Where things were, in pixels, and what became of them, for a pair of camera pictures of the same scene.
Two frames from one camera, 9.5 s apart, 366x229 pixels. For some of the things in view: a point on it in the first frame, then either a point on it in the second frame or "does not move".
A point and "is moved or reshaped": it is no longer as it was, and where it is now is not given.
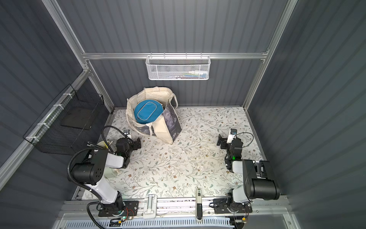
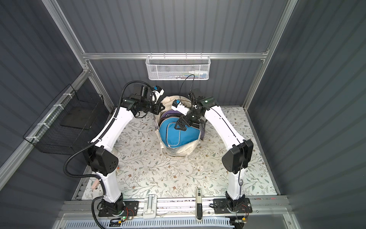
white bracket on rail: x=150 y=207 does not move
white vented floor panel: x=205 y=223 does not move
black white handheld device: x=198 y=209 does not move
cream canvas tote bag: x=167 y=126 to x=165 y=104
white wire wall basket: x=177 y=67 does not move
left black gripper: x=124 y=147 to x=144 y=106
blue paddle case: x=147 y=110 is moved or reshaped
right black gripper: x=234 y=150 to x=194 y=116
